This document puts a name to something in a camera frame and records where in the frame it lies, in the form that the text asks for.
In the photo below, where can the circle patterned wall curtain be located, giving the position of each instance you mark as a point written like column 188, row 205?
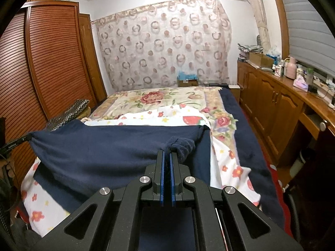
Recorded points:
column 161, row 44

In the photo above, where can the navy blue blanket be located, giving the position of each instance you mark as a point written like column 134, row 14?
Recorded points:
column 250, row 155

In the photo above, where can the black ring patterned pillow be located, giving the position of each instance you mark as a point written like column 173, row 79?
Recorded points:
column 73, row 112

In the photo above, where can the box with blue items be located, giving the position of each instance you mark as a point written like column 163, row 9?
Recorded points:
column 187, row 80

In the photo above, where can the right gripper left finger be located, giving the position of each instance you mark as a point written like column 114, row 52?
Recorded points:
column 110, row 219

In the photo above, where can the wooden sideboard cabinet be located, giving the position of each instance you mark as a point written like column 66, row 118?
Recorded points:
column 277, row 108

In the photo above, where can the white strawberry print sheet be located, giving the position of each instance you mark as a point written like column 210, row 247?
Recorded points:
column 44, row 213

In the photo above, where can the stack of folded papers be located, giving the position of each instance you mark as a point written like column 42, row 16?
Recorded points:
column 246, row 50

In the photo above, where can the floral beige quilt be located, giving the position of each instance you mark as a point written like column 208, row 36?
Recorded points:
column 207, row 100

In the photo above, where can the navy blue printed t-shirt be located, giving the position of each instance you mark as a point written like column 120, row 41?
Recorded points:
column 77, row 159

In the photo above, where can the brown cardboard box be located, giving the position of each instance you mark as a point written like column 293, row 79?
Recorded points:
column 261, row 60

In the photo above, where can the grey window roller blind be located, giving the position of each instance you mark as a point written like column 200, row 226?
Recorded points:
column 310, row 39

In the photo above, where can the cream tied window curtain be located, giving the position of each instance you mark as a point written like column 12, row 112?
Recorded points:
column 261, row 21

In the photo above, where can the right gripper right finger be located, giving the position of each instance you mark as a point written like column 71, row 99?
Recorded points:
column 224, row 219

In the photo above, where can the pink tissue pack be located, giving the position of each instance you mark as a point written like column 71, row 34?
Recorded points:
column 300, row 83

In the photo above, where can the pink thermos jug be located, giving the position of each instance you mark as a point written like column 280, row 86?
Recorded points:
column 291, row 67

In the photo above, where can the louvered wooden wardrobe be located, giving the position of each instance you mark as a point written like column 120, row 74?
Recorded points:
column 48, row 61

